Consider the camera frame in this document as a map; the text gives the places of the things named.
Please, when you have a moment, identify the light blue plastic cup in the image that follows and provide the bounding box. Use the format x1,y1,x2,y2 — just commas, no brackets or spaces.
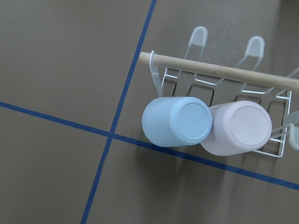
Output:
142,97,212,147

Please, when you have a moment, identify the pink plastic cup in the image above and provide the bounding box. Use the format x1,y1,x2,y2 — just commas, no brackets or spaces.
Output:
201,101,272,156

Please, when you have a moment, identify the white wire cup rack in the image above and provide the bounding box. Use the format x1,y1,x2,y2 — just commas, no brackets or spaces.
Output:
139,26,299,158

